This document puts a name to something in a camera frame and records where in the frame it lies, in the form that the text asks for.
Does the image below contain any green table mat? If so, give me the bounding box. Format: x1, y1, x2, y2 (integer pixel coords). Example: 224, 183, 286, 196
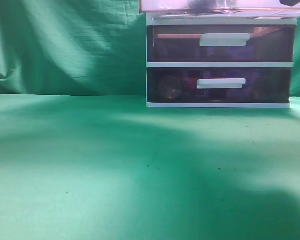
0, 95, 300, 240

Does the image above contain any white plastic drawer cabinet frame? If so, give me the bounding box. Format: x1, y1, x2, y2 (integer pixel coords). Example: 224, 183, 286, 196
146, 14, 297, 108

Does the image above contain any translucent purple drawer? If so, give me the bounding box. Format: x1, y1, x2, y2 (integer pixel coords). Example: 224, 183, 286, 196
147, 25, 296, 63
146, 67, 292, 104
139, 0, 300, 18

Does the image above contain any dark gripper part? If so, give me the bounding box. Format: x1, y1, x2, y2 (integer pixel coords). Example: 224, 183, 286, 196
279, 0, 300, 7

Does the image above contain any green backdrop cloth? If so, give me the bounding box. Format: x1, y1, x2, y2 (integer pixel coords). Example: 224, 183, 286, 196
0, 0, 300, 98

